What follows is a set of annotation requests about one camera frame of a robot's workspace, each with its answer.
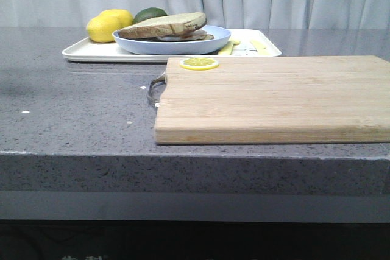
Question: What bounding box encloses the wooden cutting board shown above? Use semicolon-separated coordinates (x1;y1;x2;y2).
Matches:
154;56;389;144

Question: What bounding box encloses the blue round plate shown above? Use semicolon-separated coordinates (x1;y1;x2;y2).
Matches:
113;25;231;55

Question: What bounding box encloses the green lime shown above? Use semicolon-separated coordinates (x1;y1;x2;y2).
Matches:
133;7;168;24

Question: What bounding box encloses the rear yellow lemon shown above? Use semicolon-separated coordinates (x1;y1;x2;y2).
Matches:
99;9;133;27

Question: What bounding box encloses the fried egg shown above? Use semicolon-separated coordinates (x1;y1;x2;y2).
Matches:
156;36;183;42

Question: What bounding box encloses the yellow lemon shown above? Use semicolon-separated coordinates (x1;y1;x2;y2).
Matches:
99;9;133;27
86;16;121;43

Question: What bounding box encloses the yellow plastic knife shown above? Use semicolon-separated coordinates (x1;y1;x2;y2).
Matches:
250;40;270;56

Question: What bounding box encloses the metal cutting board handle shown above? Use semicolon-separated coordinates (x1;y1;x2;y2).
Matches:
147;72;166;108

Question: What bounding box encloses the lemon slice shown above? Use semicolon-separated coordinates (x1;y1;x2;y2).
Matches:
179;57;219;71

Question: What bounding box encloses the bread slice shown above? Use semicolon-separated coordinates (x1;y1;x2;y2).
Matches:
141;29;215;42
118;12;207;39

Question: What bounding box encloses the yellow plastic fork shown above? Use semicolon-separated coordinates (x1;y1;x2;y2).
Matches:
217;40;241;56

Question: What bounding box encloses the white rectangular tray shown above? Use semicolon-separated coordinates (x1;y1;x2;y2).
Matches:
62;29;282;63

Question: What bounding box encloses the front yellow lemon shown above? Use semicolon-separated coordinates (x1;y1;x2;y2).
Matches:
86;16;121;43

